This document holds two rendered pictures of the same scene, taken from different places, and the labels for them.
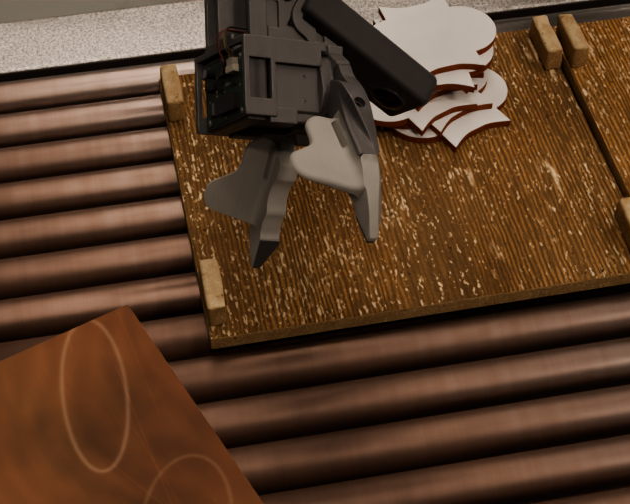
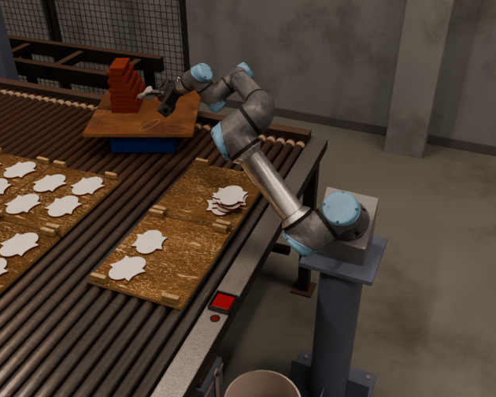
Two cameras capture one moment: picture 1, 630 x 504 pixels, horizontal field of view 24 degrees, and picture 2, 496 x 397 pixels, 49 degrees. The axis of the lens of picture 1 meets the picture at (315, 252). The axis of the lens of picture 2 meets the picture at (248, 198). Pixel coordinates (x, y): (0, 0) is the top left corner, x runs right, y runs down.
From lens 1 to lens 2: 2.66 m
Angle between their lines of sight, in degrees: 83
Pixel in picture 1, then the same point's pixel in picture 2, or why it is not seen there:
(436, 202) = (196, 194)
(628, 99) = (195, 231)
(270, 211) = not seen: hidden behind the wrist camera
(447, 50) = (223, 194)
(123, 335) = (186, 131)
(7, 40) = (303, 168)
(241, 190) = not seen: hidden behind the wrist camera
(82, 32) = (297, 176)
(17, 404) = (185, 122)
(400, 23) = (239, 192)
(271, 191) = not seen: hidden behind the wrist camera
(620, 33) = (216, 241)
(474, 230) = (184, 195)
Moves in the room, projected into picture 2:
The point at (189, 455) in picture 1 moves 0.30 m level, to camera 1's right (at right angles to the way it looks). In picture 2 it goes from (159, 131) to (112, 159)
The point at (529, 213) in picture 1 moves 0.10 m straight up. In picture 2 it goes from (180, 203) to (179, 182)
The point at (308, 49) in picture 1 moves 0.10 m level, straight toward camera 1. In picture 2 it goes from (164, 87) to (145, 82)
